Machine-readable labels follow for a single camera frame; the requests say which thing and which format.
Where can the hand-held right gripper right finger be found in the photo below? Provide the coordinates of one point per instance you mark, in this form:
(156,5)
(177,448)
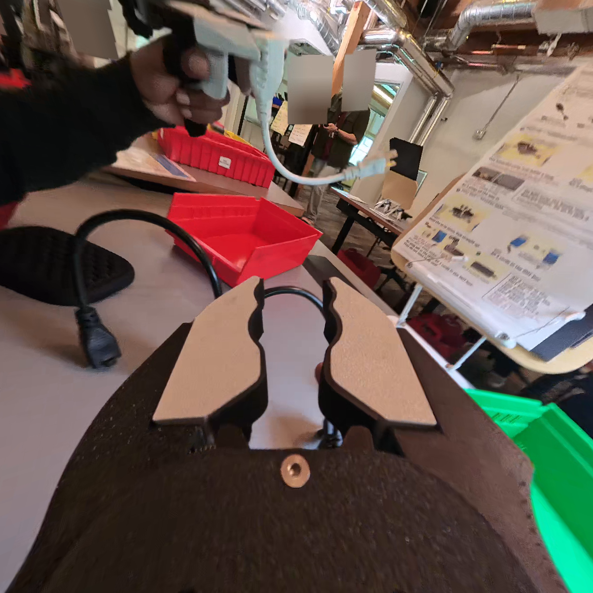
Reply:
(375,366)

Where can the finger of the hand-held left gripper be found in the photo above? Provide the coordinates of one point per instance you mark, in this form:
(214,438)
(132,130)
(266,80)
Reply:
(217,11)
(227,39)

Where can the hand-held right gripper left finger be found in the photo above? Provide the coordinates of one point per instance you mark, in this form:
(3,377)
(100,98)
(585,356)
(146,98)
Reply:
(217,366)

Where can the red plastic bin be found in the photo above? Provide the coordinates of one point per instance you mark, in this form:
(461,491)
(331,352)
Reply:
(217,227)

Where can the green plastic bin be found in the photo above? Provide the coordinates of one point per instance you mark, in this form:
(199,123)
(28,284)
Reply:
(560,463)

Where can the person's left forearm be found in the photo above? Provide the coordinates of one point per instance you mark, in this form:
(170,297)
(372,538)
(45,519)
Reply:
(69,129)

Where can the red floor crate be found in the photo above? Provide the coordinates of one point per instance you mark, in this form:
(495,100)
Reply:
(438,333)

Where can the red divided tote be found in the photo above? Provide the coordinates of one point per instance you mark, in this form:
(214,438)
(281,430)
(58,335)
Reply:
(208,153)

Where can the hanging paper sheets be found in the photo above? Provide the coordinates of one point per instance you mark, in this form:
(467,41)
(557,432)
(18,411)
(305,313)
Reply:
(296,132)

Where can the red floor bag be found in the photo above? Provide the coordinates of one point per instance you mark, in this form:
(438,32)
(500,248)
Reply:
(359,266)

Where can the laminated paper sheet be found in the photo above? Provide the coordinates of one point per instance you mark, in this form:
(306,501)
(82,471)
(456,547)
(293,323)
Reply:
(148,164)

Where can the wooden support beam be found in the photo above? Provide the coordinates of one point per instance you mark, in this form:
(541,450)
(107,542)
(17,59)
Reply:
(354,37)

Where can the wooden side table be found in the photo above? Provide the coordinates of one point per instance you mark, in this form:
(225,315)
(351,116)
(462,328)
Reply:
(366,211)

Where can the beige board stand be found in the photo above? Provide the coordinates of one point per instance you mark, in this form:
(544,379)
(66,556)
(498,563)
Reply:
(399,190)

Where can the red office chair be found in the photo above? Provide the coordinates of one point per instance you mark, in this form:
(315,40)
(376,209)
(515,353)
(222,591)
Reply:
(9,78)

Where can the black square panel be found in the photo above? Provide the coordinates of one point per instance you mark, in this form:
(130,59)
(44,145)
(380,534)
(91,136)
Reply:
(406,157)

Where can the white instruction sheet stand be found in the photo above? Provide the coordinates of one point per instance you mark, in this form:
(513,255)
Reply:
(519,208)

